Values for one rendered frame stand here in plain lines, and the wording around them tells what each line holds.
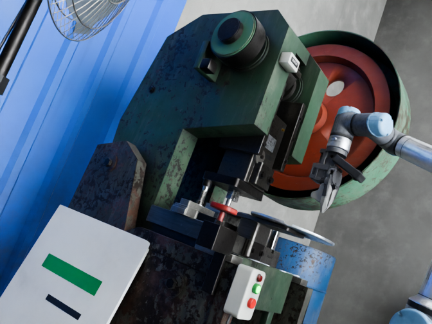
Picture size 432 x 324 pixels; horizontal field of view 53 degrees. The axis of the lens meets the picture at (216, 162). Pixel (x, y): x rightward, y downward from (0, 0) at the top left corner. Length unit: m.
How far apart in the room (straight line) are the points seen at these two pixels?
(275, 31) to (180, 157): 0.57
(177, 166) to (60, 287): 0.57
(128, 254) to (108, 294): 0.14
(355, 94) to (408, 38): 3.77
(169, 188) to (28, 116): 0.97
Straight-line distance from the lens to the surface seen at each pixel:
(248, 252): 1.47
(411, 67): 5.51
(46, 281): 1.66
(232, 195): 1.59
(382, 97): 1.91
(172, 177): 1.60
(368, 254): 4.84
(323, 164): 1.45
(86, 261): 1.57
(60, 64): 2.36
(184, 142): 1.62
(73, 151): 2.46
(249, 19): 1.51
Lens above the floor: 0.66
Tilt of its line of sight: 10 degrees up
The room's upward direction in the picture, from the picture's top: 20 degrees clockwise
